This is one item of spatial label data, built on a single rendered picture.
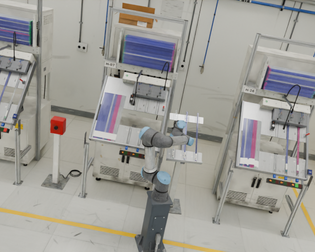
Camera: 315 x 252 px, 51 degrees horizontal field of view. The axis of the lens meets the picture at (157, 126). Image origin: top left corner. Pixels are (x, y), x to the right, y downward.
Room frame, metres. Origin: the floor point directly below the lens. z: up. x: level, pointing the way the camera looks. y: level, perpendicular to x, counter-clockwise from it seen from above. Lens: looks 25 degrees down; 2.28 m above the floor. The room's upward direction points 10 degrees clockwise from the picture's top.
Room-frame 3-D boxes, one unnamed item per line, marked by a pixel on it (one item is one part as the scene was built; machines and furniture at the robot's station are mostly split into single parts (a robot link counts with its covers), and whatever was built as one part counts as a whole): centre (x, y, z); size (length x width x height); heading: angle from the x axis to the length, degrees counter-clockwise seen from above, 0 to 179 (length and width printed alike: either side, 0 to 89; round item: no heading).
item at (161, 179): (2.34, -0.12, 0.72); 0.13 x 0.12 x 0.14; 56
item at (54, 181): (3.01, 1.00, 0.39); 0.24 x 0.24 x 0.78; 89
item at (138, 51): (3.34, 0.22, 1.52); 0.51 x 0.13 x 0.27; 89
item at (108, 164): (3.46, 0.27, 0.31); 0.70 x 0.65 x 0.62; 89
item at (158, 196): (2.34, -0.13, 0.60); 0.15 x 0.15 x 0.10
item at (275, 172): (3.25, -1.19, 0.65); 1.01 x 0.73 x 1.29; 179
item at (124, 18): (3.64, 0.32, 1.82); 0.68 x 0.30 x 0.20; 89
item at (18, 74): (3.31, 1.71, 0.66); 1.01 x 0.73 x 1.31; 179
